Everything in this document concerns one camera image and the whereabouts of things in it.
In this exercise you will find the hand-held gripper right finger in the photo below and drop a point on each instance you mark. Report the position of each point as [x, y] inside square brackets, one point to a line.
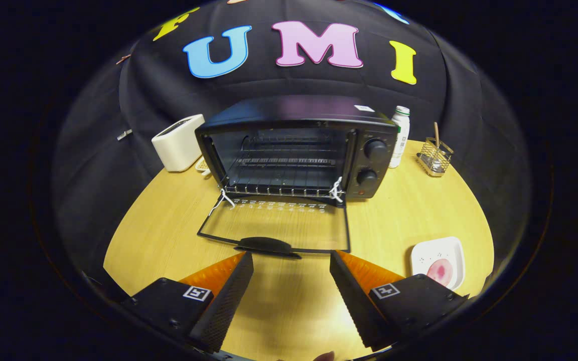
[351, 301]

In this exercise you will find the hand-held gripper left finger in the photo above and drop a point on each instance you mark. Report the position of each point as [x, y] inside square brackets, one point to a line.
[229, 301]

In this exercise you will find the glass toaster oven door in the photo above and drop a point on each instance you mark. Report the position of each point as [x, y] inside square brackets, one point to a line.
[266, 245]

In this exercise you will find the pink ham slice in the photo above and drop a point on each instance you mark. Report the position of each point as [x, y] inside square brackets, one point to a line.
[439, 273]

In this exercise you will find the white square plate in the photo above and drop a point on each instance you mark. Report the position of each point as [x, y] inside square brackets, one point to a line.
[444, 248]

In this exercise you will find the black toaster oven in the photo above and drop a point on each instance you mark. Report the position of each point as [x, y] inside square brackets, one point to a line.
[294, 108]

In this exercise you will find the small black oven knob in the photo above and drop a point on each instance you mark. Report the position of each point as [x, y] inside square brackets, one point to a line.
[367, 177]

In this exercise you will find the large black oven knob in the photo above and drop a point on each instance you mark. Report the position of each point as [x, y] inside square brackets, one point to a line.
[375, 150]

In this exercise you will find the white bread toaster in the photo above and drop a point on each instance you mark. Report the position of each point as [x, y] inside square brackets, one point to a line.
[178, 145]

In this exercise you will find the white bottle green label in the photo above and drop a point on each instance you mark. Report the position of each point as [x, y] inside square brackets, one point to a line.
[399, 140]

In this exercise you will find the wooden stick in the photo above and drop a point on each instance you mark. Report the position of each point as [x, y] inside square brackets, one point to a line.
[436, 134]

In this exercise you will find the silver cloth clip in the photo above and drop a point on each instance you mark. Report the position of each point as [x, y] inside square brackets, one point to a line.
[124, 134]

